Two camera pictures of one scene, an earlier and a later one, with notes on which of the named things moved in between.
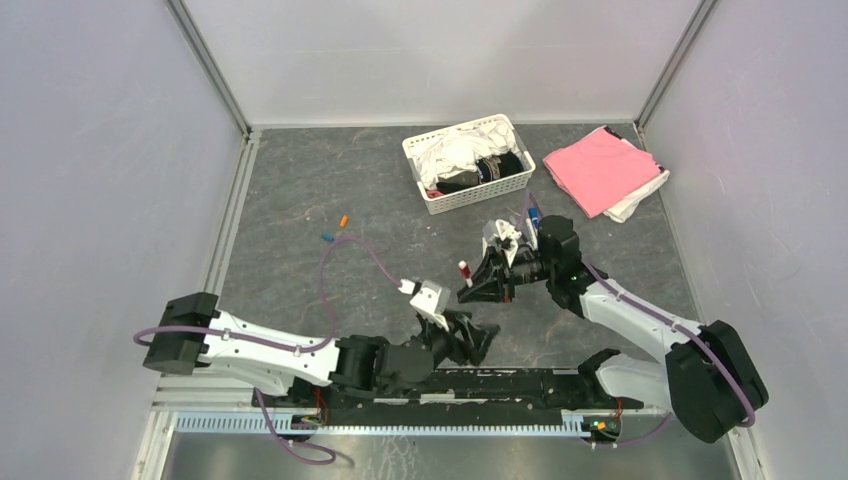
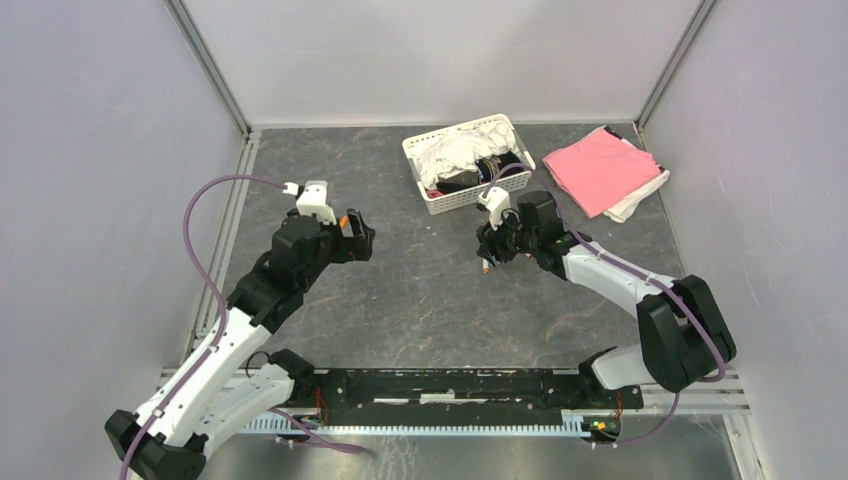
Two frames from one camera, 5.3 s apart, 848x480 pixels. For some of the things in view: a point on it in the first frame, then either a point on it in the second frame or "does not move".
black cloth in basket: x=489 y=169 does not move
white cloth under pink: x=624 y=209 does not move
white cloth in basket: x=460 y=149 does not move
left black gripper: x=476 y=337 → x=356 y=247
